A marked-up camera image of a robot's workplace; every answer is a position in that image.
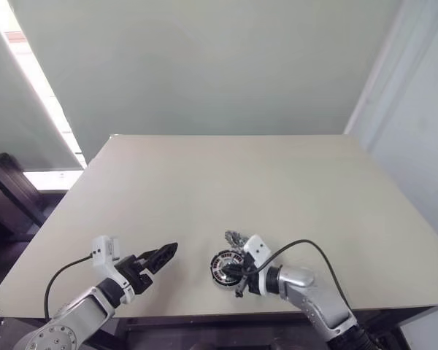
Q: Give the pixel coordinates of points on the silver spoked rotor black rim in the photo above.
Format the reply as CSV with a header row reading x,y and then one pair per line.
x,y
219,260

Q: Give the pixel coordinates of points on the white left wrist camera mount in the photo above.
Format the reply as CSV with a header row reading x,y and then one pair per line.
x,y
102,251

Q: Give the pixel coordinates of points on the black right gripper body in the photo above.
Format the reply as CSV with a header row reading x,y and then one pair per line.
x,y
249,282

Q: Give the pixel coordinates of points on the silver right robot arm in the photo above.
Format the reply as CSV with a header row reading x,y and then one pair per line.
x,y
314,291

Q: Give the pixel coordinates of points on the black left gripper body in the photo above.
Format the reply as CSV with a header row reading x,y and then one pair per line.
x,y
135,275

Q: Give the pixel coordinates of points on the silver stator housing copper windings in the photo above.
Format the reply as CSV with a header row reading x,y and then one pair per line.
x,y
224,284

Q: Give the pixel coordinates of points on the small grey metal part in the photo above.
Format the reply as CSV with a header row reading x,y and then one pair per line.
x,y
235,238

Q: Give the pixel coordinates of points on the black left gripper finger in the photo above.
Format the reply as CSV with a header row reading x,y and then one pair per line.
x,y
153,252
164,257

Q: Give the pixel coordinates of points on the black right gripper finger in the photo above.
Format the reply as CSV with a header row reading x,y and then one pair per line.
x,y
239,288
233,271

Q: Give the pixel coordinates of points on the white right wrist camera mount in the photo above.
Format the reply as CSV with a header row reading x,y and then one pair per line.
x,y
257,248

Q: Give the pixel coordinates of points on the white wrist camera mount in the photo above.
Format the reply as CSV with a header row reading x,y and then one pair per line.
x,y
102,251
257,248

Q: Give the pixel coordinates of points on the dark table underframe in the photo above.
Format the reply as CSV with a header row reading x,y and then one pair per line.
x,y
204,328

